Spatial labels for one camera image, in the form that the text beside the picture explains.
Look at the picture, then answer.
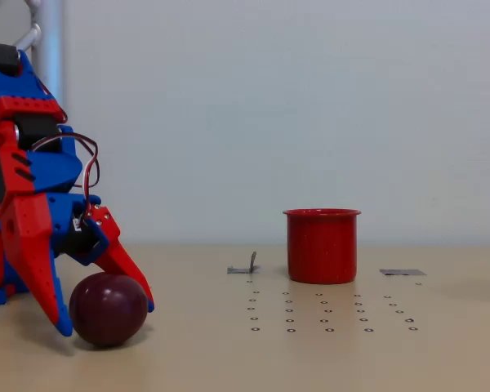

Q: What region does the dark purple plum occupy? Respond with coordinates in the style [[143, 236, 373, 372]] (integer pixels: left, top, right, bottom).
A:
[[68, 272, 149, 349]]

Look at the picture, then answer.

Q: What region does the red enamel cup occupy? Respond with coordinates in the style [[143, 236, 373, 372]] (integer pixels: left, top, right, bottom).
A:
[[282, 207, 363, 285]]

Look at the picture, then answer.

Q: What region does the flat grey metal plate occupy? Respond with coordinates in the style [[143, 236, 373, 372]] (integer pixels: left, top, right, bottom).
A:
[[379, 268, 427, 278]]

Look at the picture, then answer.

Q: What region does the red white gripper motor cable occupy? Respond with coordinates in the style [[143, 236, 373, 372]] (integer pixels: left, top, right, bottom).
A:
[[29, 131, 102, 230]]

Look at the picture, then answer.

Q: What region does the small grey metal bracket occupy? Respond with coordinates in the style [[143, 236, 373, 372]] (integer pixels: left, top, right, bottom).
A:
[[226, 251, 262, 275]]

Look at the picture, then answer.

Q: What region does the silver metal tube frame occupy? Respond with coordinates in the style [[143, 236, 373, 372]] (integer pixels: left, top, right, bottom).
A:
[[0, 0, 69, 136]]

